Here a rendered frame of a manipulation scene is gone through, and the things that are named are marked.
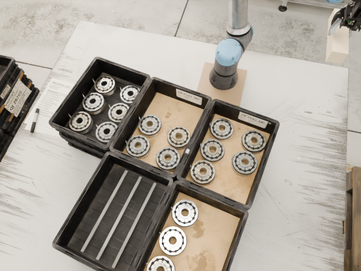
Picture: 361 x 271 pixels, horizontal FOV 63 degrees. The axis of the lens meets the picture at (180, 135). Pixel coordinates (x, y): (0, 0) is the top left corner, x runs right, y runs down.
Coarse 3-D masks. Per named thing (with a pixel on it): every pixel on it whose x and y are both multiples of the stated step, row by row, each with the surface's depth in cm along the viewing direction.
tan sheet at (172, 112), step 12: (156, 96) 141; (168, 96) 140; (156, 108) 138; (168, 108) 138; (180, 108) 137; (192, 108) 137; (168, 120) 135; (180, 120) 135; (192, 120) 134; (192, 132) 132; (156, 144) 130; (168, 144) 130; (180, 156) 127
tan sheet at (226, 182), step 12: (240, 132) 131; (264, 132) 131; (228, 144) 129; (240, 144) 129; (228, 156) 126; (216, 168) 124; (228, 168) 124; (216, 180) 122; (228, 180) 122; (240, 180) 122; (252, 180) 121; (228, 192) 119; (240, 192) 119
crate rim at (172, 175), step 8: (152, 80) 133; (160, 80) 132; (184, 88) 130; (200, 96) 129; (208, 96) 128; (136, 104) 127; (208, 104) 126; (128, 120) 124; (200, 120) 123; (120, 128) 123; (192, 136) 121; (112, 144) 119; (120, 152) 118; (184, 152) 117; (136, 160) 116; (152, 168) 114; (160, 168) 114; (176, 168) 114; (176, 176) 114
